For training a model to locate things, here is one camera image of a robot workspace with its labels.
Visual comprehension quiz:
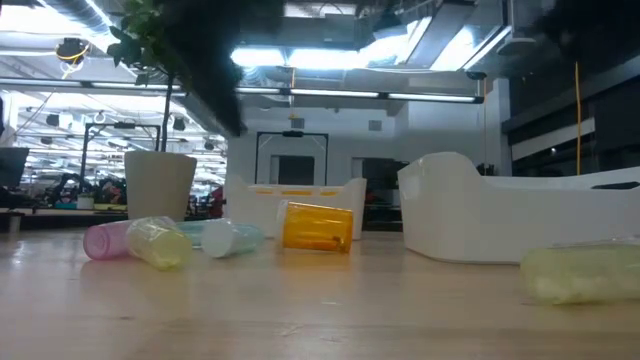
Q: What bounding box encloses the yellow hanging cable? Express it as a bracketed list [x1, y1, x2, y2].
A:
[573, 60, 584, 177]

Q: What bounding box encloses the pink pill bottle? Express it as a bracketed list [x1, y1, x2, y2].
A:
[82, 219, 139, 262]

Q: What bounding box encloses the yellow pill bottle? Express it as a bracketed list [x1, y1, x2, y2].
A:
[124, 215, 194, 272]
[519, 239, 640, 306]

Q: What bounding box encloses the orange pill bottle white cap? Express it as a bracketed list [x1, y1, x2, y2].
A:
[276, 199, 355, 255]

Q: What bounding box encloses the black equipment rack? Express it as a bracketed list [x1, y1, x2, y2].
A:
[360, 158, 409, 232]

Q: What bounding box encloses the white plastic bin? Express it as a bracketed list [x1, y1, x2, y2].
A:
[223, 173, 368, 241]
[397, 151, 640, 265]

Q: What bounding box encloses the green potted plant white pot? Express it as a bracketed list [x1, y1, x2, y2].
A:
[106, 0, 198, 222]

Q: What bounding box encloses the long LED light bar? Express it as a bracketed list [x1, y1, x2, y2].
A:
[0, 77, 485, 105]

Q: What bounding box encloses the ceiling cable reel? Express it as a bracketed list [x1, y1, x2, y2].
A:
[53, 37, 92, 66]

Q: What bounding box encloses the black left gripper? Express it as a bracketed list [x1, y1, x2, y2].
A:
[164, 0, 286, 139]

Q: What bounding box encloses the teal pill bottle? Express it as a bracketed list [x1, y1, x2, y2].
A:
[174, 218, 221, 250]
[200, 218, 265, 260]

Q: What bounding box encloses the black monitor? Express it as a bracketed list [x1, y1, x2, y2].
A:
[0, 146, 30, 190]

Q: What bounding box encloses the black gantry frame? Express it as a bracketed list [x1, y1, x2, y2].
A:
[253, 130, 330, 187]
[78, 121, 162, 201]

